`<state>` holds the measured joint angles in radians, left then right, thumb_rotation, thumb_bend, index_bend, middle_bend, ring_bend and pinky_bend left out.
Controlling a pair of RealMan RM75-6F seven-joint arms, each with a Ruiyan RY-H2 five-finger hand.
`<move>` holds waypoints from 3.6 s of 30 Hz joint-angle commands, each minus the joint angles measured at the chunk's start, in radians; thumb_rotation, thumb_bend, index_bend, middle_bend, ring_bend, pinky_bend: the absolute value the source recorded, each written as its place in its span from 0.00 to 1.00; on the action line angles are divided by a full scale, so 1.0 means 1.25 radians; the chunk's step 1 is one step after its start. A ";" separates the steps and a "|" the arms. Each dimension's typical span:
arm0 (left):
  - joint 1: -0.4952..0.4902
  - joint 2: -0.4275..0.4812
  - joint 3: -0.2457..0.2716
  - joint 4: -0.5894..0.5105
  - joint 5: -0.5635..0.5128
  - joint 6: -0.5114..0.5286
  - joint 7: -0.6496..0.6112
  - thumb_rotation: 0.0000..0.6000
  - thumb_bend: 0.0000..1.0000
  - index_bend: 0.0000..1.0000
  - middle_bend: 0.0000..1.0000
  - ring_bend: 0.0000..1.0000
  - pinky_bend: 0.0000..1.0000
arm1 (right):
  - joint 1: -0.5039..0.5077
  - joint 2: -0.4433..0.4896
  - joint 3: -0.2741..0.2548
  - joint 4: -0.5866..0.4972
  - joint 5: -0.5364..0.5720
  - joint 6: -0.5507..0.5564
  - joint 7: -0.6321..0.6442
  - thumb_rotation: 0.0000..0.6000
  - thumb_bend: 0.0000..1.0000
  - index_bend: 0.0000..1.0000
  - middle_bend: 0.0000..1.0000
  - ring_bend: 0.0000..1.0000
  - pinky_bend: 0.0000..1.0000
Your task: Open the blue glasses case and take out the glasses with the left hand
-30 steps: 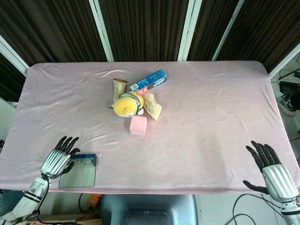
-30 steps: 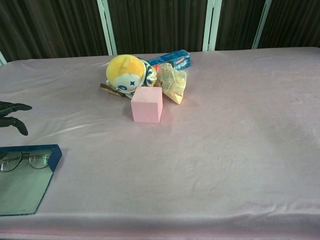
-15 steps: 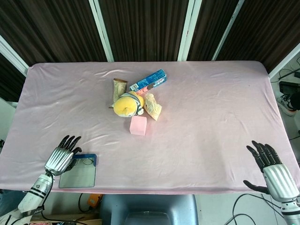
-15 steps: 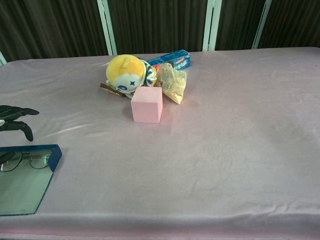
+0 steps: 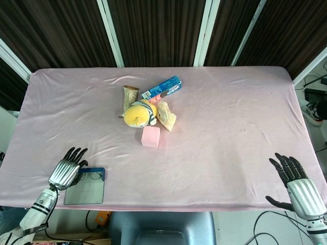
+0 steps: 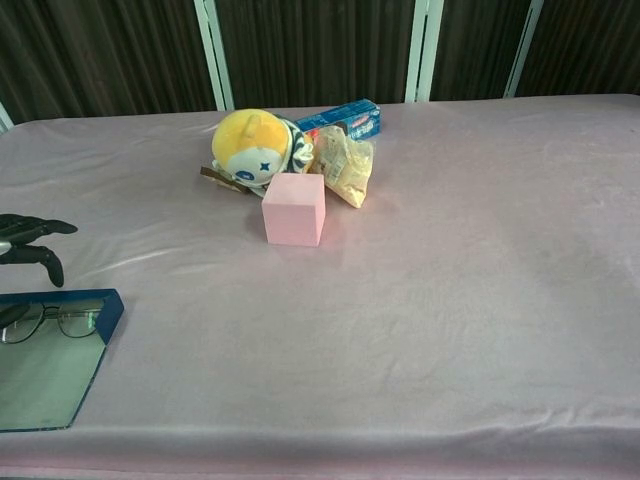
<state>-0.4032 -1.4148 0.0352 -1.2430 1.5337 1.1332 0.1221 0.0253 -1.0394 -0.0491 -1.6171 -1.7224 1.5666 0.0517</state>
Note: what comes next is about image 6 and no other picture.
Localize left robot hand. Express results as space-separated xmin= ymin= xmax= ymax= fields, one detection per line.
xmin=0 ymin=213 xmax=79 ymax=329

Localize blue glasses case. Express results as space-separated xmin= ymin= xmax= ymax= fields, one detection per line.
xmin=0 ymin=288 xmax=125 ymax=434

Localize thin metal eyeglasses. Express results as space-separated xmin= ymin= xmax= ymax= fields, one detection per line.
xmin=0 ymin=302 xmax=104 ymax=345

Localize brown snack wrapper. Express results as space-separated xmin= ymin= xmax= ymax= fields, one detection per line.
xmin=199 ymin=165 xmax=251 ymax=194

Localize pink tablecloth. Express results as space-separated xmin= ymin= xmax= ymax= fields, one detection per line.
xmin=0 ymin=93 xmax=640 ymax=474

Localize clear bag of snacks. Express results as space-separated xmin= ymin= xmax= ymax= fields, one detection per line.
xmin=313 ymin=125 xmax=376 ymax=209

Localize pink foam cube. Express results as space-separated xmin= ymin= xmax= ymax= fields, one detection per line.
xmin=261 ymin=173 xmax=328 ymax=247

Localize yellow plush toy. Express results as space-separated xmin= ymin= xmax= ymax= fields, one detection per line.
xmin=209 ymin=108 xmax=316 ymax=194

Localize dark folding screen panel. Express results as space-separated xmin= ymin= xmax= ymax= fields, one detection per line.
xmin=509 ymin=0 xmax=640 ymax=99
xmin=0 ymin=0 xmax=229 ymax=134
xmin=207 ymin=0 xmax=426 ymax=112
xmin=422 ymin=0 xmax=536 ymax=104

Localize blue cardboard snack box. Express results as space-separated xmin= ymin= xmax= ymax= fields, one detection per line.
xmin=295 ymin=98 xmax=384 ymax=142

